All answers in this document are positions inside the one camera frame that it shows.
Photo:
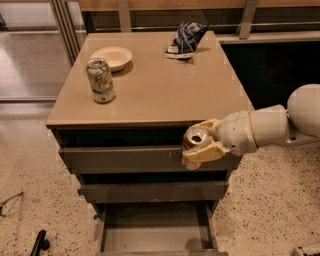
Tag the grey three-drawer cabinet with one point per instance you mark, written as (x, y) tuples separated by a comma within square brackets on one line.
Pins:
[(157, 99)]

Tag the white base at corner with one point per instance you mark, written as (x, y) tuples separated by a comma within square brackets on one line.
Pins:
[(307, 250)]

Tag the orange soda can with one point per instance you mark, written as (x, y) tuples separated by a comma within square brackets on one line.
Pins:
[(194, 138)]

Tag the green white soda can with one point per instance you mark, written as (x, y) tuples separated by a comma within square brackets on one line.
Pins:
[(100, 80)]

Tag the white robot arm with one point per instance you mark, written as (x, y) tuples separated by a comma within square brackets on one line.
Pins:
[(297, 123)]

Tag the grey open bottom drawer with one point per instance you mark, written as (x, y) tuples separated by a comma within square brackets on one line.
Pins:
[(157, 229)]

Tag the white shallow bowl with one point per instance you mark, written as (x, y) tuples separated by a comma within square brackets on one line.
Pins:
[(116, 57)]

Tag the grey middle drawer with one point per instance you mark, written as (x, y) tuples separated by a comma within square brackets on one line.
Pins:
[(154, 192)]

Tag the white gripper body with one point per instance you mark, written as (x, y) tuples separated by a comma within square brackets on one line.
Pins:
[(237, 132)]

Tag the grey top drawer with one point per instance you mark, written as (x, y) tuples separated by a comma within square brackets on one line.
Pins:
[(132, 159)]

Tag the blue white sneaker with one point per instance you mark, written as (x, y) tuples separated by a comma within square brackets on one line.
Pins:
[(186, 41)]

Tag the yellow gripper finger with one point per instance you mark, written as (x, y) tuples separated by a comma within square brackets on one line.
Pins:
[(209, 151), (210, 124)]

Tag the black object on floor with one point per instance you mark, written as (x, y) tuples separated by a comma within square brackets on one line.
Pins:
[(41, 243)]

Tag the thin metal rod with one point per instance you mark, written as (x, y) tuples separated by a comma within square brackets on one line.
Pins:
[(4, 201)]

